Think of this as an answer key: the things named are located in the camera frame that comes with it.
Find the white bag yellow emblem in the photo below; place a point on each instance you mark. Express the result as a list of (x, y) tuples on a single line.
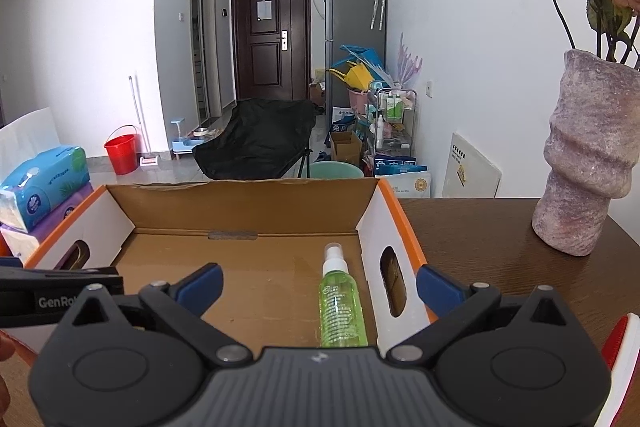
[(412, 184)]

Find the blue tissue pack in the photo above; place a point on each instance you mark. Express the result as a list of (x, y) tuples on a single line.
[(45, 182)]

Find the purple hangers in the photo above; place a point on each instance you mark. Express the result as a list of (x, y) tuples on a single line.
[(409, 64)]

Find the purple tissue pack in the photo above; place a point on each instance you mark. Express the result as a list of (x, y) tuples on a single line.
[(65, 212)]

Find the black folding chair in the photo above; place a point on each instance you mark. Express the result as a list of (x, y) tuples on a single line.
[(255, 142)]

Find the metal storage cart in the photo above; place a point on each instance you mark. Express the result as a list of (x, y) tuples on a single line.
[(395, 127)]

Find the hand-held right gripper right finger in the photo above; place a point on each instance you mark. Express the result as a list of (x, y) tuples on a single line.
[(435, 288)]

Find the blue pet feeder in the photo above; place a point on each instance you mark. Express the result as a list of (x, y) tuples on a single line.
[(187, 142)]

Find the person's left hand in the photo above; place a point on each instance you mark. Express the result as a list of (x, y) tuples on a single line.
[(17, 349)]

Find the white mop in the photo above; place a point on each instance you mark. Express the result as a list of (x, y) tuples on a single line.
[(149, 159)]

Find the dark brown door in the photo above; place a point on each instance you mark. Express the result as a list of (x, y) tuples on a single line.
[(267, 32)]

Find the red cardboard box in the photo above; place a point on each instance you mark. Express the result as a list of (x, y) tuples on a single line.
[(240, 217)]

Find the green spray bottle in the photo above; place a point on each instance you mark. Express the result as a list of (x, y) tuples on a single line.
[(341, 307)]

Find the red white lint brush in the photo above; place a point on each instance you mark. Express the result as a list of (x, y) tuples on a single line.
[(622, 372)]

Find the white board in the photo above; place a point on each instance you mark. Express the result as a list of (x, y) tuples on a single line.
[(472, 167)]

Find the teal plastic basin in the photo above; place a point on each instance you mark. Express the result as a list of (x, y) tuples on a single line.
[(337, 171)]

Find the white wall outlet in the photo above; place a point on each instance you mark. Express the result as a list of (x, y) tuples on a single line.
[(429, 89)]

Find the pink bucket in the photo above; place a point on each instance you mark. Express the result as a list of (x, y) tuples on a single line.
[(359, 99)]

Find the yellow blue dustpan set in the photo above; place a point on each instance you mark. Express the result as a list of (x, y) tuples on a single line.
[(357, 72)]

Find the grey refrigerator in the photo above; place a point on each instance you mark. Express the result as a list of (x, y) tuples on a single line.
[(352, 17)]

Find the small brown cardboard box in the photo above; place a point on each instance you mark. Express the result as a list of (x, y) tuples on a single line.
[(346, 149)]

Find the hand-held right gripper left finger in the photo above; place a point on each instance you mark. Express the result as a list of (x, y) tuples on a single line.
[(202, 285)]

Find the pink textured vase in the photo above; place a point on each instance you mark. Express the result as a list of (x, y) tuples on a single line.
[(585, 167)]

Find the red bucket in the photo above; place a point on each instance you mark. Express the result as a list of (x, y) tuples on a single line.
[(121, 154)]

